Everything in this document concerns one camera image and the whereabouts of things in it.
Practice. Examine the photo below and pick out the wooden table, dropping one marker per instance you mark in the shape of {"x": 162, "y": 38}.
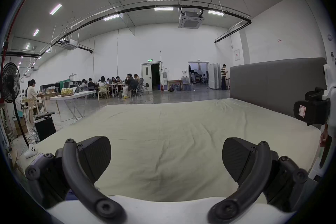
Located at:
{"x": 48, "y": 95}

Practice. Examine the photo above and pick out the black standing fan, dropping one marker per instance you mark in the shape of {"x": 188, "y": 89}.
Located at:
{"x": 10, "y": 83}

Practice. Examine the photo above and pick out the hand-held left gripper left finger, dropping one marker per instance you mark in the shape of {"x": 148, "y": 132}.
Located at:
{"x": 78, "y": 181}

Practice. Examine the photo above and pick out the white hand controller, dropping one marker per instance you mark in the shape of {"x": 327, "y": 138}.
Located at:
{"x": 31, "y": 151}

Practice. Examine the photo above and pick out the black box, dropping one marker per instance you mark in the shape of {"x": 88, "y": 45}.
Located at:
{"x": 45, "y": 127}

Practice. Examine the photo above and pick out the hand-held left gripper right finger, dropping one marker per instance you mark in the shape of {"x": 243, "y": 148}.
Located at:
{"x": 258, "y": 178}

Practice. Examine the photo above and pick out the grey padded headboard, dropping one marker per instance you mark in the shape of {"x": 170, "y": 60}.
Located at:
{"x": 273, "y": 86}

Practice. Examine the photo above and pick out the white folding table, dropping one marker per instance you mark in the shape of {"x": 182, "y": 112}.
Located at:
{"x": 74, "y": 95}

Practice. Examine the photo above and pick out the group of people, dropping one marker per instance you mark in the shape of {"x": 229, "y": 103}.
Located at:
{"x": 115, "y": 83}

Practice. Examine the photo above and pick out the brown carton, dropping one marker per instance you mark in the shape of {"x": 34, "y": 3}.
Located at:
{"x": 21, "y": 127}

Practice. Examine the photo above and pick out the person's right hand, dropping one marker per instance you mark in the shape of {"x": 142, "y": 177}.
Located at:
{"x": 324, "y": 136}

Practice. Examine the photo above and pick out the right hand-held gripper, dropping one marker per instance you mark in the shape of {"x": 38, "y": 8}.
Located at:
{"x": 328, "y": 81}

